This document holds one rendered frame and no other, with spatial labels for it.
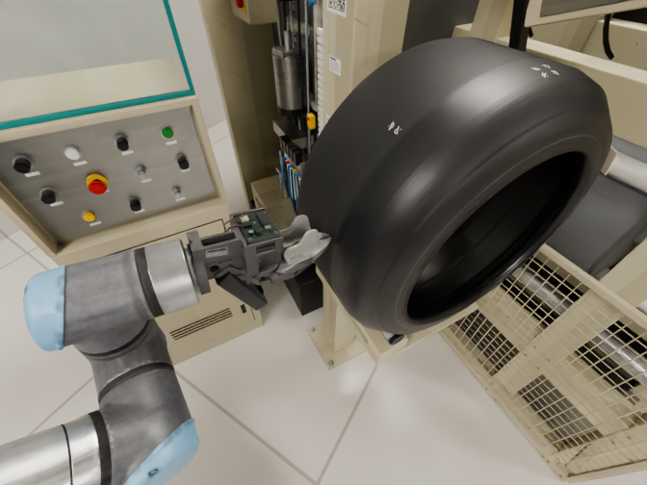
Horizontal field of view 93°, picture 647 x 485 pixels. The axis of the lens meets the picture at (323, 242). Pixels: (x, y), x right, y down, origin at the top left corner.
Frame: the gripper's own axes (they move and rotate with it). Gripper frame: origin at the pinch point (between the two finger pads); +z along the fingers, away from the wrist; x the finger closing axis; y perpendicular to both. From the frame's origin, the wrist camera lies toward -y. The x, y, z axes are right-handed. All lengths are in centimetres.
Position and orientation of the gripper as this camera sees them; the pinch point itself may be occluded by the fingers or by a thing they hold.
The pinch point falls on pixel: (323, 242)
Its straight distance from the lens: 50.4
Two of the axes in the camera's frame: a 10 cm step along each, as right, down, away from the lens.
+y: 1.0, -7.2, -6.9
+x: -4.7, -6.4, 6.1
